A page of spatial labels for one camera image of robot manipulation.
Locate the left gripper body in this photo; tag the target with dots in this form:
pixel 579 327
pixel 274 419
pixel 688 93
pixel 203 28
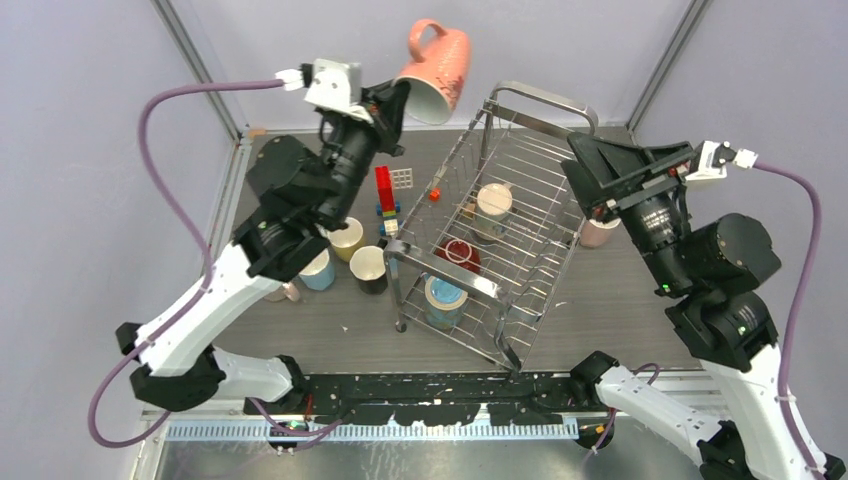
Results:
pixel 385 141

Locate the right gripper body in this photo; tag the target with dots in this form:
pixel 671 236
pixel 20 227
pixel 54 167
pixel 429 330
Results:
pixel 652 182

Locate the salmon pink mug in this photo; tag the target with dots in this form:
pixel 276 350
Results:
pixel 437 71

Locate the pink faceted mug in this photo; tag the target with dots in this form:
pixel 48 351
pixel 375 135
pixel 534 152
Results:
pixel 595 234

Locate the yellow mug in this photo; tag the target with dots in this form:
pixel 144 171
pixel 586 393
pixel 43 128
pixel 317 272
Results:
pixel 345 242

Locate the black mug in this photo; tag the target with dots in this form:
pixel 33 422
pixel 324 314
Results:
pixel 368 268

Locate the light blue faceted mug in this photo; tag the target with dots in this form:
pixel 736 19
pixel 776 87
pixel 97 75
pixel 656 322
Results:
pixel 319 274

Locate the iridescent pink mug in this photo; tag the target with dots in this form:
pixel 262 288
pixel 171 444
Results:
pixel 286 291

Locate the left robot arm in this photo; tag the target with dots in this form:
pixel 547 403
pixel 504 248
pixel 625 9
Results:
pixel 303 196

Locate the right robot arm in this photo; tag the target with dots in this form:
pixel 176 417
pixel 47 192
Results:
pixel 712 274

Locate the red block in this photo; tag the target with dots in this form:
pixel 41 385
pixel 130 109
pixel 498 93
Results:
pixel 384 186

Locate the cream mug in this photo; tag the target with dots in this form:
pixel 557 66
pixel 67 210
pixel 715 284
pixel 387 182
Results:
pixel 493 208

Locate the dark red mug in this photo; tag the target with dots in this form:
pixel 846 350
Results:
pixel 461 253

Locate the blue butterfly mug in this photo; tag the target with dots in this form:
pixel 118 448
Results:
pixel 444 303

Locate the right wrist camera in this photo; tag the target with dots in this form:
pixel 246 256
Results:
pixel 713 158

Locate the small white wire basket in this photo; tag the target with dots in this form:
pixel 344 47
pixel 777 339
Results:
pixel 402 178

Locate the steel wire dish rack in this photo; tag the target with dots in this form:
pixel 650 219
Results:
pixel 481 254

